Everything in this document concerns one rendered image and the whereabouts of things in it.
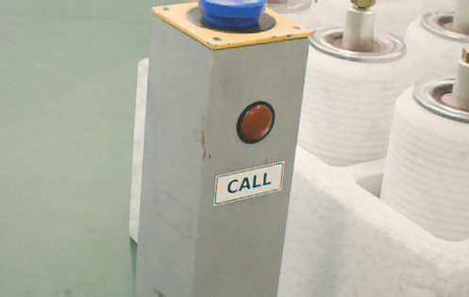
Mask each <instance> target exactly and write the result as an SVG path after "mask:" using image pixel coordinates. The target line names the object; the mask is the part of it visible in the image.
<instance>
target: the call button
mask: <svg viewBox="0 0 469 297"><path fill-rule="evenodd" d="M197 5H198V7H199V8H201V9H203V10H204V18H205V19H206V20H208V21H209V22H211V23H218V24H220V25H226V26H248V25H252V24H254V23H257V22H258V16H259V15H263V14H264V13H265V12H266V7H267V0H198V3H197Z"/></svg>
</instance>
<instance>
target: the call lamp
mask: <svg viewBox="0 0 469 297"><path fill-rule="evenodd" d="M272 121H273V115H272V112H271V110H270V109H269V108H268V107H267V106H265V105H258V106H255V107H253V108H252V109H251V110H249V111H248V112H247V113H246V114H245V116H244V117H243V120H242V135H243V137H244V138H246V139H247V140H251V141H254V140H258V139H260V137H262V136H263V135H265V134H266V133H267V132H268V130H269V128H270V127H271V125H272Z"/></svg>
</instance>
